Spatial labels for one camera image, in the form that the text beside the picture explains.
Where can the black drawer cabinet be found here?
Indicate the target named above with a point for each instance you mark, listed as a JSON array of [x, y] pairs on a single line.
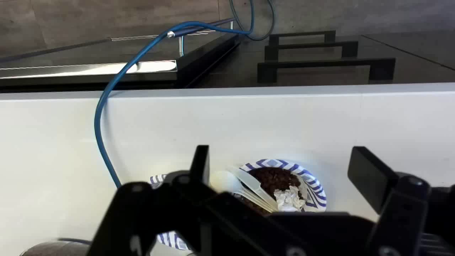
[[417, 51]]

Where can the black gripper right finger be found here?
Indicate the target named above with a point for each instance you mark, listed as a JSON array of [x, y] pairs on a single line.
[[403, 204]]

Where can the crumpled white paper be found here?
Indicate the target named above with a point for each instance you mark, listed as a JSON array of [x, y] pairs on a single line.
[[291, 199]]

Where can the brown coffee beans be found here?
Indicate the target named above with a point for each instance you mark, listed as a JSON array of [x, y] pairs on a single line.
[[275, 179]]

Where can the blue patterned paper plate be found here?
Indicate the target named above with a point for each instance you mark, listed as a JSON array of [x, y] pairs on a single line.
[[173, 239], [311, 182]]

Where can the dark round object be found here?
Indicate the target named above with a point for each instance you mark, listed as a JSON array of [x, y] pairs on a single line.
[[52, 249]]

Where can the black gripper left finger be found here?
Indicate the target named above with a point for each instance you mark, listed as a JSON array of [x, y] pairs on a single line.
[[143, 208]]

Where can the black framed steel appliance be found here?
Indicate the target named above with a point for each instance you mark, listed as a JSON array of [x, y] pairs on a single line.
[[86, 70]]

